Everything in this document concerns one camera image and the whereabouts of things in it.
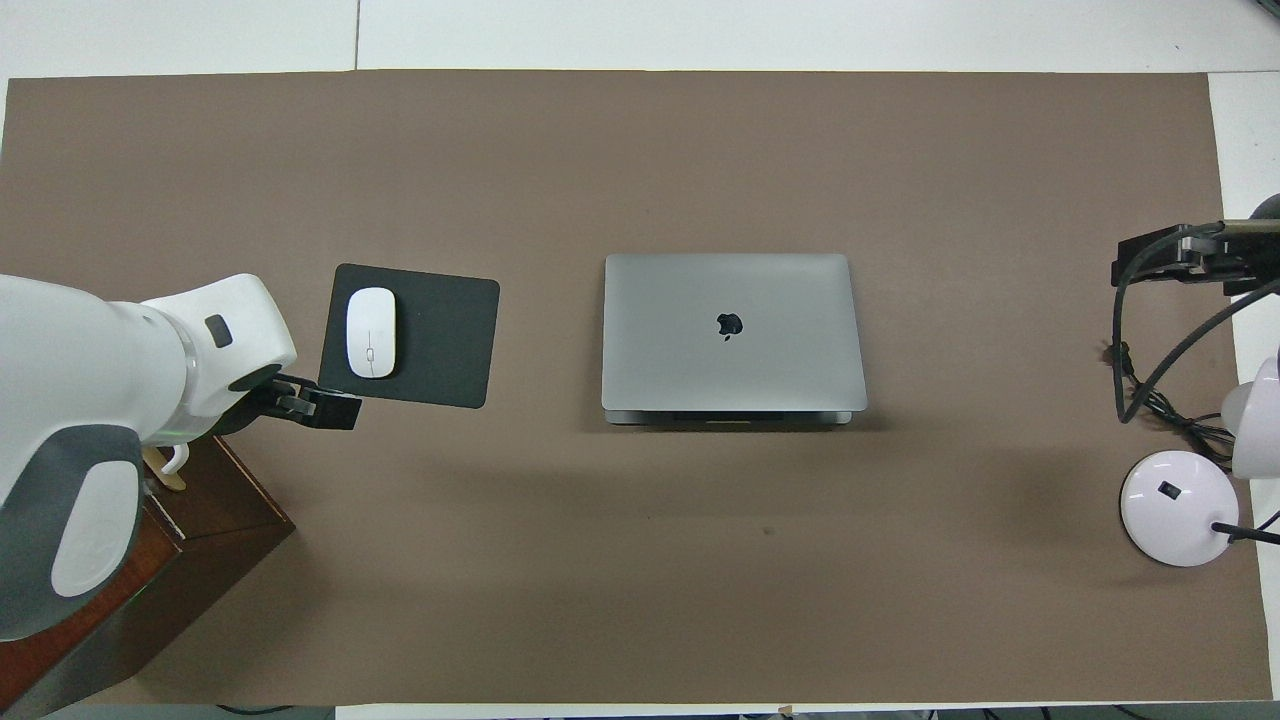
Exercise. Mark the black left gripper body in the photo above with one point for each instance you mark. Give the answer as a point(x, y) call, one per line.
point(260, 395)

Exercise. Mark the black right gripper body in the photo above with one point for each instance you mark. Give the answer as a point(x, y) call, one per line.
point(1240, 262)

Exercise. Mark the grey laptop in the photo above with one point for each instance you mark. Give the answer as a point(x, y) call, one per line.
point(730, 360)

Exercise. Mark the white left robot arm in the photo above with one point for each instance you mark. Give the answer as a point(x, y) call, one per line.
point(60, 380)

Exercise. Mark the white computer mouse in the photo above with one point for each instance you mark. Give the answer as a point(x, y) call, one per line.
point(371, 335)

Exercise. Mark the dark grey mouse pad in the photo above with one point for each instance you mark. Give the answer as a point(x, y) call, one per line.
point(450, 340)

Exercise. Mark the brass strip on box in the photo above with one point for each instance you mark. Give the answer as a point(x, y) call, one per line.
point(165, 483)

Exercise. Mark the dark wooden box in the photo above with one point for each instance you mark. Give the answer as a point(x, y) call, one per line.
point(220, 520)

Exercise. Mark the black lamp gooseneck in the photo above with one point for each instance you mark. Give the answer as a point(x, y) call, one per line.
point(1250, 534)

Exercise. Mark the large brown table mat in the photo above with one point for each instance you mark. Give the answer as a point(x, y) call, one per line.
point(600, 560)

